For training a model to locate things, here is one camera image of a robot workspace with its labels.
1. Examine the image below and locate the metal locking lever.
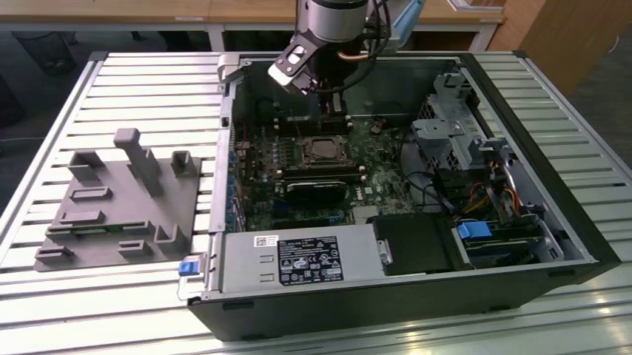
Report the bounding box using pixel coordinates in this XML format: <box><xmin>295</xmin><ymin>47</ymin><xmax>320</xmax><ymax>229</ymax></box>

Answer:
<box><xmin>289</xmin><ymin>107</ymin><xmax>304</xmax><ymax>144</ymax></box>

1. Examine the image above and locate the CPU socket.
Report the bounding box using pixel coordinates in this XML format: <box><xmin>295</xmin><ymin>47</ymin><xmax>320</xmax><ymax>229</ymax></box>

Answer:
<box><xmin>293</xmin><ymin>135</ymin><xmax>357</xmax><ymax>166</ymax></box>

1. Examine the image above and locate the pale blue teach pendant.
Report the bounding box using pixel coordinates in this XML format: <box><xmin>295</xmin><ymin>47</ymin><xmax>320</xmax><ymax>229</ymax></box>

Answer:
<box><xmin>388</xmin><ymin>0</ymin><xmax>428</xmax><ymax>51</ymax></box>

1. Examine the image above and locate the grey plastic case latch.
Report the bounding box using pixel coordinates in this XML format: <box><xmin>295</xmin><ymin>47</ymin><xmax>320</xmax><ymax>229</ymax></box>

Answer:
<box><xmin>214</xmin><ymin>53</ymin><xmax>253</xmax><ymax>84</ymax></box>

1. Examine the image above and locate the green motherboard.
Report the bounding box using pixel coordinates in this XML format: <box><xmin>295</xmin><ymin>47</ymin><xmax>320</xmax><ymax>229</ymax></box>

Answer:
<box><xmin>226</xmin><ymin>96</ymin><xmax>435</xmax><ymax>233</ymax></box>

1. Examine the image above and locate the silver drive cage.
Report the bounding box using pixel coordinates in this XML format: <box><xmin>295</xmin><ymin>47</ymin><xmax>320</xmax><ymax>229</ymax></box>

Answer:
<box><xmin>410</xmin><ymin>72</ymin><xmax>514</xmax><ymax>172</ymax></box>

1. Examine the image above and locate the black graphics card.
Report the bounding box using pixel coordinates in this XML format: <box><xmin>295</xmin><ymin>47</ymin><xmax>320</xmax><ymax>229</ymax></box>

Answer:
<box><xmin>284</xmin><ymin>179</ymin><xmax>347</xmax><ymax>206</ymax></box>

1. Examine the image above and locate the wooden cabinet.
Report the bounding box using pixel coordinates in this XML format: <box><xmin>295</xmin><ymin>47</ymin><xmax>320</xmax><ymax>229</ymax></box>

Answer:
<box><xmin>486</xmin><ymin>0</ymin><xmax>632</xmax><ymax>98</ymax></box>

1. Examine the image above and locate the black plastic shroud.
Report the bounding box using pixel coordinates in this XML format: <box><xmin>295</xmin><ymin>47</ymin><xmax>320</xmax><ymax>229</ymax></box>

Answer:
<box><xmin>368</xmin><ymin>213</ymin><xmax>471</xmax><ymax>277</ymax></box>

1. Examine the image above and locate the hard disk in blue carrier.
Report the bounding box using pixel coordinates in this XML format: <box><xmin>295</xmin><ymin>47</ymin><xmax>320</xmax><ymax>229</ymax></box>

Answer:
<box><xmin>455</xmin><ymin>220</ymin><xmax>539</xmax><ymax>260</ymax></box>

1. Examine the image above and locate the silver power supply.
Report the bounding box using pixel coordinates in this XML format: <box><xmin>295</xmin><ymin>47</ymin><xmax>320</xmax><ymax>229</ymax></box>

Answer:
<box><xmin>216</xmin><ymin>223</ymin><xmax>391</xmax><ymax>297</ymax></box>

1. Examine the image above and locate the grey parts rack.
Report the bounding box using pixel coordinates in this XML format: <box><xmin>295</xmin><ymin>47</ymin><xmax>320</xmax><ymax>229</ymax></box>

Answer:
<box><xmin>31</xmin><ymin>127</ymin><xmax>204</xmax><ymax>274</ymax></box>

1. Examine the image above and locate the black waste bin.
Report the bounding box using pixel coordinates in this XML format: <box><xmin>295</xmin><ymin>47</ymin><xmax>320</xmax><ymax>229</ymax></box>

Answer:
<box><xmin>11</xmin><ymin>30</ymin><xmax>78</xmax><ymax>76</ymax></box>

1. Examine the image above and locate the green RAM stick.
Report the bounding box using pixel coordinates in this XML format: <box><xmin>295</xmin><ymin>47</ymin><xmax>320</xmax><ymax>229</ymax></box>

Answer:
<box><xmin>67</xmin><ymin>225</ymin><xmax>125</xmax><ymax>236</ymax></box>

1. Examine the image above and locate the black open PC case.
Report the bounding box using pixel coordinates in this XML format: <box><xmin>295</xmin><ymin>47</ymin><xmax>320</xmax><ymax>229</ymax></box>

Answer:
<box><xmin>185</xmin><ymin>50</ymin><xmax>622</xmax><ymax>342</ymax></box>

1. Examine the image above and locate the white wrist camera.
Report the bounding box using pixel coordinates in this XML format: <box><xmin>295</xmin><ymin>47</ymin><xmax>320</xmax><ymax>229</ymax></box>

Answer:
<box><xmin>267</xmin><ymin>35</ymin><xmax>321</xmax><ymax>97</ymax></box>

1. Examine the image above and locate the black cable bundle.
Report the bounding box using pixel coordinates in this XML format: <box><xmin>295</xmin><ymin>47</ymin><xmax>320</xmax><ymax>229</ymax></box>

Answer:
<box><xmin>399</xmin><ymin>168</ymin><xmax>458</xmax><ymax>217</ymax></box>

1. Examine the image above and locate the wooden desk white frame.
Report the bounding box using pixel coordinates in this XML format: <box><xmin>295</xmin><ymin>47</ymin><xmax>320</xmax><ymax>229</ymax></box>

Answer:
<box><xmin>0</xmin><ymin>0</ymin><xmax>508</xmax><ymax>53</ymax></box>

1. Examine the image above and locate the yellow orange wire bundle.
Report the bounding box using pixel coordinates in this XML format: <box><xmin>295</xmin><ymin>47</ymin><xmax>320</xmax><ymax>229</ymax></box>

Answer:
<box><xmin>463</xmin><ymin>183</ymin><xmax>523</xmax><ymax>216</ymax></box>

